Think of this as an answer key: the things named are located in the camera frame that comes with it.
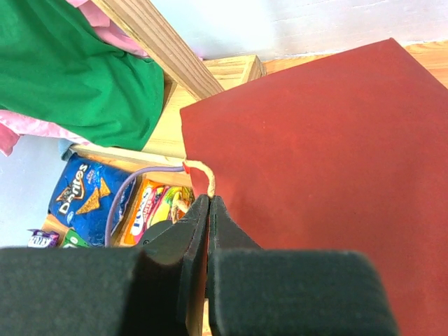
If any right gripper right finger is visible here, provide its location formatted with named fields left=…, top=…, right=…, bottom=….
left=209, top=196, right=399, bottom=335

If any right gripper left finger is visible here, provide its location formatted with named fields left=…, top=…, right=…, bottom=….
left=1, top=195, right=209, bottom=335

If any orange Tops candy bag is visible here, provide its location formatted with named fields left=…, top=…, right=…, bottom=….
left=122, top=178, right=195, bottom=248

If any yellow green candy bag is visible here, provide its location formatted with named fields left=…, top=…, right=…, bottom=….
left=61, top=229, right=90, bottom=249

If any blue Doritos chip bag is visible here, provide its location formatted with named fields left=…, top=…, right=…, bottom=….
left=48, top=154, right=130, bottom=246

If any purple Tops candy bag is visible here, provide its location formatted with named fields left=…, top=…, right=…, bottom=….
left=27, top=229, right=60, bottom=249

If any red brown paper bag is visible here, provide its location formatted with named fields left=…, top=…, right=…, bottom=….
left=180, top=39, right=447, bottom=335

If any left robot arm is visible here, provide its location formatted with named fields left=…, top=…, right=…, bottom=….
left=137, top=220, right=174, bottom=246

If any blue grey cloth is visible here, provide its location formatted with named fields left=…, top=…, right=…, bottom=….
left=58, top=139, right=75, bottom=162

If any wooden clothes rack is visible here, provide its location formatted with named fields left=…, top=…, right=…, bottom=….
left=73, top=1, right=266, bottom=172

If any green shirt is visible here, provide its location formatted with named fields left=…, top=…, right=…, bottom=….
left=0, top=0, right=165, bottom=152

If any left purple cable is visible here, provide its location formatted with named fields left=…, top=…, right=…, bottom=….
left=104, top=165, right=186, bottom=248

